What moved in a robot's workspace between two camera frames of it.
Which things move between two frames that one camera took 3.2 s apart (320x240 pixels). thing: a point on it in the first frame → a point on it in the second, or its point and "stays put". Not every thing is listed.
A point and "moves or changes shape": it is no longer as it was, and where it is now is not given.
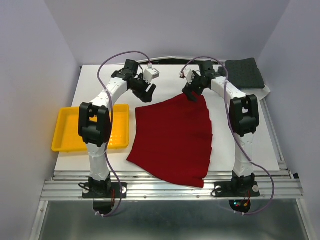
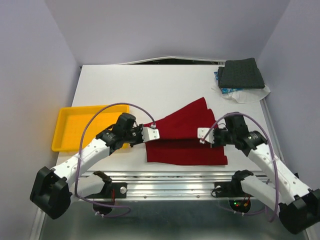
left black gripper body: x=140 y=85 → x=134 y=136
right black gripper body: x=197 y=84 → x=222 y=137
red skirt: x=173 y=140 moves or changes shape
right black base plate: x=235 y=189 stays put
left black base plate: x=103 y=190 stays put
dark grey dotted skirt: x=244 y=73 stays put
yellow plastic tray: x=66 y=136 stays put
